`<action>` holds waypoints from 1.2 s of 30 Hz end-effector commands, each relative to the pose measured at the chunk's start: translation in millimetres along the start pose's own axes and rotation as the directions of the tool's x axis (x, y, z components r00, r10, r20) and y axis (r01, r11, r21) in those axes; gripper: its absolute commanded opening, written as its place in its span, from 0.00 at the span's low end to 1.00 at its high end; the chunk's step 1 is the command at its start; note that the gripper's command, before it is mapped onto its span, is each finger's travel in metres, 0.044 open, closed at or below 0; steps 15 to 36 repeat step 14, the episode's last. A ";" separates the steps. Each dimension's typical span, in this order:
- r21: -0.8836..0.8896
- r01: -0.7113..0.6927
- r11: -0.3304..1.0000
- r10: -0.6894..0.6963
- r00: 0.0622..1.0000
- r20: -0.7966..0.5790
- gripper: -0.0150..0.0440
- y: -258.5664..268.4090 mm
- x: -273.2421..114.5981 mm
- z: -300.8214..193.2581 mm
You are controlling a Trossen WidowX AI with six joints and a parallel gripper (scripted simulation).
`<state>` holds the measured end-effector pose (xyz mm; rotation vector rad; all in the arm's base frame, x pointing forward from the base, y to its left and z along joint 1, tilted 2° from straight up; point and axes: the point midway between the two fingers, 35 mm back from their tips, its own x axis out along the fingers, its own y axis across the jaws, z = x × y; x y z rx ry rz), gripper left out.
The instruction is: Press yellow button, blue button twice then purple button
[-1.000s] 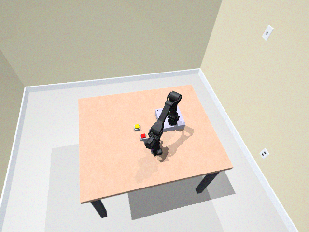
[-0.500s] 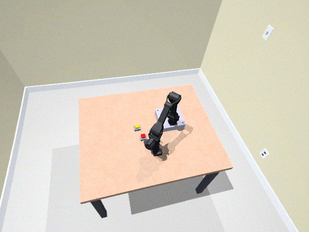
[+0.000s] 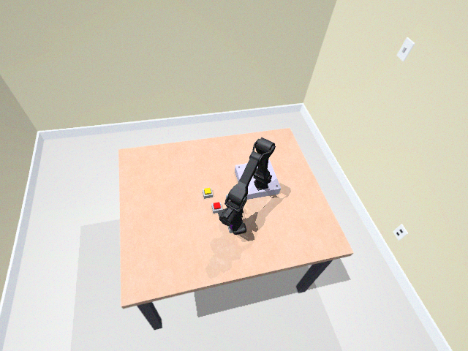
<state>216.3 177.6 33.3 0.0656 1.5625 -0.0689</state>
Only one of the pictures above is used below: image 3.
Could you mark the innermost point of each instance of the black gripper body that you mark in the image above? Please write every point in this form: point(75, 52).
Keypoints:
point(239, 228)

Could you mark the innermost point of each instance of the yellow button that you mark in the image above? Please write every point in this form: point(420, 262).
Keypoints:
point(207, 193)

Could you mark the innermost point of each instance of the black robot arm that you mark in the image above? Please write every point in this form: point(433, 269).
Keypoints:
point(257, 167)

